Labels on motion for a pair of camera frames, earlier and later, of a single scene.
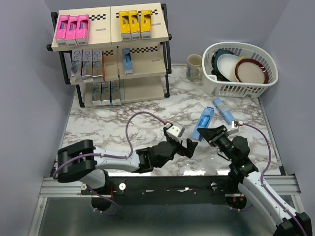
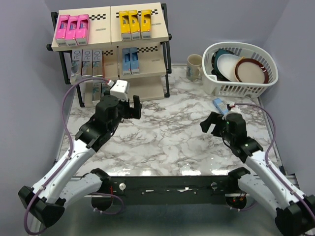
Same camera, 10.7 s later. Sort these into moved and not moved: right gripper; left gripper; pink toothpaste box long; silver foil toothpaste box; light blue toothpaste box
Moved: right gripper; left gripper
Not moved: silver foil toothpaste box; light blue toothpaste box; pink toothpaste box long
